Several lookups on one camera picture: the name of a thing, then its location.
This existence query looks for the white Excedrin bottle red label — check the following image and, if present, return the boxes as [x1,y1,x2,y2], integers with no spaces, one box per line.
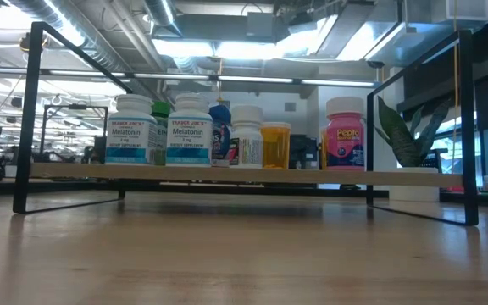
[229,104,264,169]

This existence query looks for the blue Tums bottle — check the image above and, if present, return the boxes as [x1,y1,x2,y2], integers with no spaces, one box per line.
[208,104,233,169]

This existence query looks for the white melatonin bottle blue label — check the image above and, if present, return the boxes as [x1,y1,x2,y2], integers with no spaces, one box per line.
[105,93,159,166]
[165,92,214,168]

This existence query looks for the green caffeine bottle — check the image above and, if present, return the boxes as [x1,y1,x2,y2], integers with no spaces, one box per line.
[150,100,173,167]

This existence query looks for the pink Pepto bottle white cap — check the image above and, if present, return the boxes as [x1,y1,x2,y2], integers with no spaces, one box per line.
[323,96,366,171]

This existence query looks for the black background equipment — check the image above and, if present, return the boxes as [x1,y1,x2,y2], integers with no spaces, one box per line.
[290,134,322,170]

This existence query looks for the long ceiling light strip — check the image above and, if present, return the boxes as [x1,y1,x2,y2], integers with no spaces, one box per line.
[0,66,376,88]

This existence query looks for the snake plant in white pot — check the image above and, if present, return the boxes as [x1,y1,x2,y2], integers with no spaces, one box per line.
[366,95,453,203]

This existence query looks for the wooden shelf black metal frame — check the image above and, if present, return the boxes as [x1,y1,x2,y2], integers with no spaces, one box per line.
[13,20,480,227]

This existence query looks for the black background gantry frame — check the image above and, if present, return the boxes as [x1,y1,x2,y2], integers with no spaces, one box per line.
[39,104,109,164]

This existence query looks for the silver ventilation duct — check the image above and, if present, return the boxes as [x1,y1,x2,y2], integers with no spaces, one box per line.
[10,0,167,112]

